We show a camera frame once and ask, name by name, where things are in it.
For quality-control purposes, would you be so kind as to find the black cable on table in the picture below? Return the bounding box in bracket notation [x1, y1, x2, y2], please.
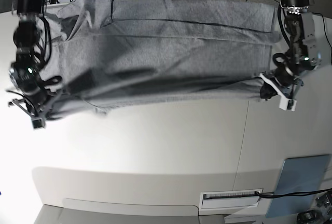
[255, 189, 332, 199]

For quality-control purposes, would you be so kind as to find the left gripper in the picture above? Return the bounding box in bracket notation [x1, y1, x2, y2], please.
[259, 68, 304, 100]

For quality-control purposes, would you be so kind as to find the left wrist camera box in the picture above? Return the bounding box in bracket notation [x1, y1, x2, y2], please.
[31, 117, 46, 129]

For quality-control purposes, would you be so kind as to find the blue-grey panel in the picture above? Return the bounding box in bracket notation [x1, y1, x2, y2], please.
[266, 154, 330, 218]

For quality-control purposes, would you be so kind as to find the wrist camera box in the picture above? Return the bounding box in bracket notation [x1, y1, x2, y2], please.
[279, 97, 297, 111]
[31, 117, 46, 129]

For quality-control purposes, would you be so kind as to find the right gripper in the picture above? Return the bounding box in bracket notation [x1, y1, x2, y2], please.
[7, 78, 62, 120]

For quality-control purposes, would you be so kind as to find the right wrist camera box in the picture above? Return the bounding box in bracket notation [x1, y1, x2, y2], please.
[279, 97, 297, 111]

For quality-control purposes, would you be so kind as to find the black cable right edge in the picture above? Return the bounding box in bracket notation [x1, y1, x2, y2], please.
[321, 13, 332, 66]

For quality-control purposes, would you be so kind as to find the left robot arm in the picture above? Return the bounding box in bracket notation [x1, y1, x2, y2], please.
[260, 0, 321, 105]

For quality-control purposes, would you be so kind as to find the grey T-shirt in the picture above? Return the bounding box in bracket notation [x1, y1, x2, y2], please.
[33, 0, 282, 120]

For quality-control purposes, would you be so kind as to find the black device bottom right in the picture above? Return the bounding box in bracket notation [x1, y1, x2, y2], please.
[296, 209, 324, 224]

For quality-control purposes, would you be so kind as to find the white cable grommet plate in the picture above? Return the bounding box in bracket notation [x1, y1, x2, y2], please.
[199, 189, 263, 211]

